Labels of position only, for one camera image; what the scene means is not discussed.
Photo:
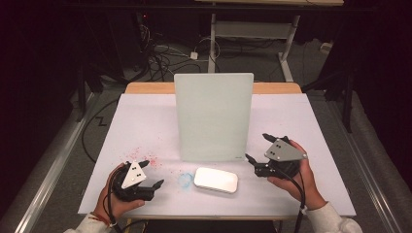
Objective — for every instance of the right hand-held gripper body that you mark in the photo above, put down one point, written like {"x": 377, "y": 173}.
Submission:
{"x": 283, "y": 151}

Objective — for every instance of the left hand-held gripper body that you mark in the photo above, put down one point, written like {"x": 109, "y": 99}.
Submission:
{"x": 133, "y": 176}

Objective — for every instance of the white eraser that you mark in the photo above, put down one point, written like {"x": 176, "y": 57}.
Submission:
{"x": 216, "y": 180}

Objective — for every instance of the person's left hand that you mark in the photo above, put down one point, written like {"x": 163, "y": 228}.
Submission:
{"x": 120, "y": 207}

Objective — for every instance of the person's right hand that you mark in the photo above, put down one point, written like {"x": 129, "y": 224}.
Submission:
{"x": 306, "y": 184}

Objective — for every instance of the white paper sheet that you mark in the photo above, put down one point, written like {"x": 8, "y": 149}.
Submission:
{"x": 142, "y": 123}

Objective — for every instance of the white whiteboard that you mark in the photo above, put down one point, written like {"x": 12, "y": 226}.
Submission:
{"x": 210, "y": 119}

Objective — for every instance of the black stand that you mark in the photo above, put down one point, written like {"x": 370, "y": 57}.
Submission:
{"x": 81, "y": 97}

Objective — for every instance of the small white box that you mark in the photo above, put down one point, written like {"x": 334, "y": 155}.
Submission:
{"x": 326, "y": 47}

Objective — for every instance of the white power adapter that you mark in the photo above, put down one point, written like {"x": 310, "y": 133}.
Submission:
{"x": 194, "y": 55}

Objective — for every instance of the metal floor rail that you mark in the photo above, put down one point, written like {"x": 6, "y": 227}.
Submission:
{"x": 369, "y": 168}
{"x": 55, "y": 168}

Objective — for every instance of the white metal desk frame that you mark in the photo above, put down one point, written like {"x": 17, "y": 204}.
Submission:
{"x": 249, "y": 29}

